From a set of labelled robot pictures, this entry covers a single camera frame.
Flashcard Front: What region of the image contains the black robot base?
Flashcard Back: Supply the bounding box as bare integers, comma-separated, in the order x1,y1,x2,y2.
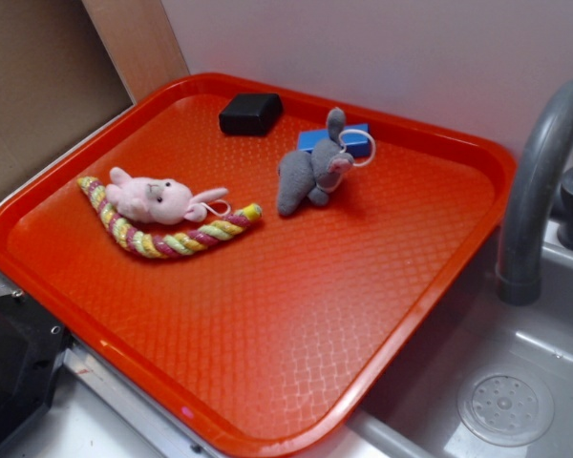
0,290,71,452

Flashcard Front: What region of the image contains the red plastic tray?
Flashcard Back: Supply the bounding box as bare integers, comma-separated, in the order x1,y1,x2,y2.
0,74,516,457

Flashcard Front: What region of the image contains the gray plush bunny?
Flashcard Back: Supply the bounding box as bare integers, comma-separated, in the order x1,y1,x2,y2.
276,108,377,217

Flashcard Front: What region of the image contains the blue rectangular block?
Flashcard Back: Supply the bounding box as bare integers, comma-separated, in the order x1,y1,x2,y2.
296,123,371,158

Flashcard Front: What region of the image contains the black rectangular block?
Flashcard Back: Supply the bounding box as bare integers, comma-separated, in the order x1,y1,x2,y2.
219,93,283,136

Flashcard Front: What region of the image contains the pink plush bunny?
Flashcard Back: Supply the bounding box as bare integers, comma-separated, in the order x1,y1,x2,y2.
105,167,231,225

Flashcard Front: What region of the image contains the gray toy sink basin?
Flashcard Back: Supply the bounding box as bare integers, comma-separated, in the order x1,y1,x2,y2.
349,239,573,457

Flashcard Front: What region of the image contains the brown cardboard panel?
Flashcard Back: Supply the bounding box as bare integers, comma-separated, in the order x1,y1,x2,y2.
0,1,188,201

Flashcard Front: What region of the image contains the gray plastic faucet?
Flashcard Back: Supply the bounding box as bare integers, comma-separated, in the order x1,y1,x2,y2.
496,79,573,305

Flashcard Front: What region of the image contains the multicolour twisted rope toy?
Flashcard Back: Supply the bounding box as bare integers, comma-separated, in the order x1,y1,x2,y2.
76,177,263,260

